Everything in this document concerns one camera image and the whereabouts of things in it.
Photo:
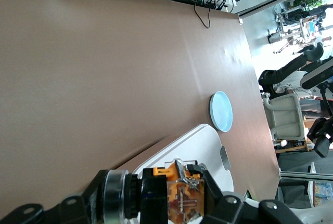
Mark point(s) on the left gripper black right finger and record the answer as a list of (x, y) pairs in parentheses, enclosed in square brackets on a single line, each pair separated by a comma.
[(234, 208)]

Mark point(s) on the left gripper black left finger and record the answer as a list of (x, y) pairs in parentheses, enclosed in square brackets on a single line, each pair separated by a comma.
[(78, 203)]

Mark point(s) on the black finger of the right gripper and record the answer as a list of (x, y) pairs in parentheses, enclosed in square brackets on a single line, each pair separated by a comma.
[(323, 146), (316, 129)]

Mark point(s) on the beige office chair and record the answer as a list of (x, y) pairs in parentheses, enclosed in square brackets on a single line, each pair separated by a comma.
[(286, 117)]

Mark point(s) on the black office chair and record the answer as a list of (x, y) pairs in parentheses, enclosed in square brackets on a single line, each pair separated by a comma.
[(283, 72)]

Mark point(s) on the white lidded lunch box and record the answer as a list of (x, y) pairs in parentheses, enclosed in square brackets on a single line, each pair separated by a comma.
[(197, 143)]

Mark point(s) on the light blue round plate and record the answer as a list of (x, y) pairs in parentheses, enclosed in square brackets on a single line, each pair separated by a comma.
[(221, 111)]

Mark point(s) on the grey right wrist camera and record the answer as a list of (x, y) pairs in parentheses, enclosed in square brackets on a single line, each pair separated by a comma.
[(317, 74)]

